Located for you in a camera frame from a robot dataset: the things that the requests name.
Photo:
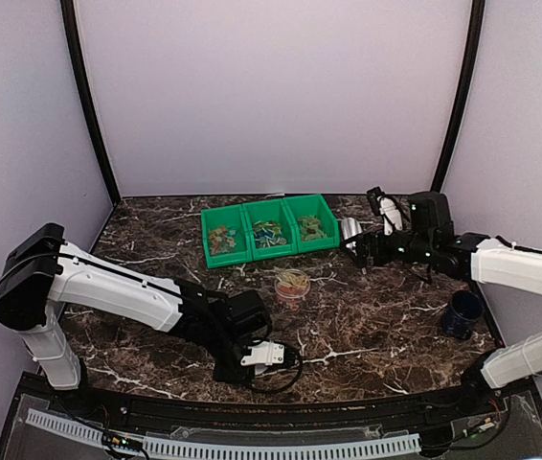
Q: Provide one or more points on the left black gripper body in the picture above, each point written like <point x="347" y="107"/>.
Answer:
<point x="222" y="348"/>

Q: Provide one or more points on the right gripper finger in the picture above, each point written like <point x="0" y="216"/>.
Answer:
<point x="356" y="243"/>
<point x="363" y="253"/>

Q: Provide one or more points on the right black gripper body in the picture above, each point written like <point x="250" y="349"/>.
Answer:
<point x="387" y="255"/>

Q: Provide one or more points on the metal scoop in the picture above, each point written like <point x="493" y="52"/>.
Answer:
<point x="350" y="227"/>

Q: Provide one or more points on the scooped star gummies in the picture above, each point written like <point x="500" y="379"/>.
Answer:
<point x="292" y="287"/>

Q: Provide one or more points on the clear plastic jar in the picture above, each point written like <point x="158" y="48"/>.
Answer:
<point x="292" y="290"/>

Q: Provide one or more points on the green three-compartment bin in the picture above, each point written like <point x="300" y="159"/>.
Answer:
<point x="285" y="211"/>

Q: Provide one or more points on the white jar lid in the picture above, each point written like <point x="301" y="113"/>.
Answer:
<point x="261" y="370"/>

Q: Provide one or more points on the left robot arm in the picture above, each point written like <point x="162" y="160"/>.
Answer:
<point x="45" y="270"/>

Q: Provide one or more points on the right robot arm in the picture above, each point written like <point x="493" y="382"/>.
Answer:
<point x="424" y="234"/>

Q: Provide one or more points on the green yellow gummy candies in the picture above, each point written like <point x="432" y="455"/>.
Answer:
<point x="311" y="229"/>

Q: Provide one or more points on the wrapped colourful candies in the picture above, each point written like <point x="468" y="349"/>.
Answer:
<point x="268" y="233"/>

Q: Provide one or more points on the star gummy candies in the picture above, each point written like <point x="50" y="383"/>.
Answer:
<point x="222" y="240"/>

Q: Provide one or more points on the dark blue mug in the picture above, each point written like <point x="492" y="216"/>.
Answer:
<point x="461" y="315"/>

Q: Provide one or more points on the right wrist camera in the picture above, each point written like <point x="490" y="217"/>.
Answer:
<point x="387" y="208"/>

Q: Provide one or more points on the black front rail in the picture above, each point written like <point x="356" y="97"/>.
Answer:
<point x="413" y="397"/>

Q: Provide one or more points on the white slotted cable duct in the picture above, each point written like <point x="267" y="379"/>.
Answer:
<point x="217" y="444"/>

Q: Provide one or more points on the right black frame post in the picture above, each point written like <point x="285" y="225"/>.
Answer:
<point x="472" y="41"/>

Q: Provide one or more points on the black frame post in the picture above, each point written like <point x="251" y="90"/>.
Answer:
<point x="472" y="41"/>
<point x="71" y="30"/>

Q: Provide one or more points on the left black frame post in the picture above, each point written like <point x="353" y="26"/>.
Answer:
<point x="71" y="30"/>

